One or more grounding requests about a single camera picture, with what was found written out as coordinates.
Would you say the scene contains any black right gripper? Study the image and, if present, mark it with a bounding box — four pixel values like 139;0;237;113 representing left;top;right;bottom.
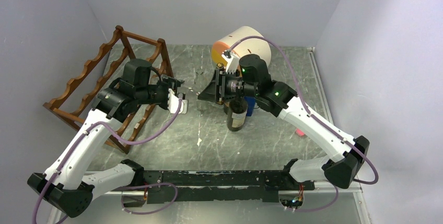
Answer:
198;68;258;102

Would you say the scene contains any clear glass wine bottle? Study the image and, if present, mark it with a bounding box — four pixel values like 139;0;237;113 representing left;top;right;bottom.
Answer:
185;69;208;113

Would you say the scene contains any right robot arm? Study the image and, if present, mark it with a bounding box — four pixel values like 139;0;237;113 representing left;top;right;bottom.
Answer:
197;54;369;190

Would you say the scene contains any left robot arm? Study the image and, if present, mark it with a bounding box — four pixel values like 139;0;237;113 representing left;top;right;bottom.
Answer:
27;58;188;218

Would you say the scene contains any clear bottle with black cap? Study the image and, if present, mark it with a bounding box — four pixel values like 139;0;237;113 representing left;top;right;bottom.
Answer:
216;62;225;75

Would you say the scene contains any dark green wine bottle front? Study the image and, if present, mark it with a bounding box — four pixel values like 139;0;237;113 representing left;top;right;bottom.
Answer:
226;98;248;132

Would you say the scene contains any brown wooden wine rack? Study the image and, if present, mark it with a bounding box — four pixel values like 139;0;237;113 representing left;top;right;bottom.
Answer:
43;25;174;131

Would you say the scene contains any blue bottle with silver cap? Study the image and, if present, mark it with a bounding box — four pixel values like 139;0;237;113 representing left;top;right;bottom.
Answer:
245;97;256;116

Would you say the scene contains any cream orange yellow cylinder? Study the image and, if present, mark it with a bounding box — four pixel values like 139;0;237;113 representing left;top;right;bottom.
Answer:
211;26;272;67

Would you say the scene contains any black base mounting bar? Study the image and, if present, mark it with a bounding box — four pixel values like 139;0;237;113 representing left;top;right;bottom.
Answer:
126;165;314;204

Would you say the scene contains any pink eraser block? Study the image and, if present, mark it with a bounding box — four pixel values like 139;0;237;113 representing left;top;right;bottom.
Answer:
295;129;305;137

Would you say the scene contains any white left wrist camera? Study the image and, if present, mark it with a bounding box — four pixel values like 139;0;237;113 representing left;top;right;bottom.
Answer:
167;88;189;114

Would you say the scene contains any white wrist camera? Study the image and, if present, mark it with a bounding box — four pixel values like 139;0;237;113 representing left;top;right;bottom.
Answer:
167;88;189;114
222;49;240;74

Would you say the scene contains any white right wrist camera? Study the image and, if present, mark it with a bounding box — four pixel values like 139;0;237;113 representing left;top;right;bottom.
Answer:
222;49;240;74

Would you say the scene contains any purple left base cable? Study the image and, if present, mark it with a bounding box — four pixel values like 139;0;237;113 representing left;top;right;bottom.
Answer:
121;181;179;216

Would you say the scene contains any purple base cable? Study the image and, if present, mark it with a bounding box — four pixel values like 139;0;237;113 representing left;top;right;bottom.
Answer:
121;181;179;216
284;181;339;214

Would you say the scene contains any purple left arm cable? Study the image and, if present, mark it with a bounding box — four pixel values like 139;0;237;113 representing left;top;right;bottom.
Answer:
31;98;183;224

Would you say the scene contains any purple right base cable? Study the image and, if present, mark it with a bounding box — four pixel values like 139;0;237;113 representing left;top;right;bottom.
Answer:
284;181;339;214

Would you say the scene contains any aluminium frame rail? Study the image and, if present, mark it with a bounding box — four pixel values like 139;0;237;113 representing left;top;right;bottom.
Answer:
44;168;368;223

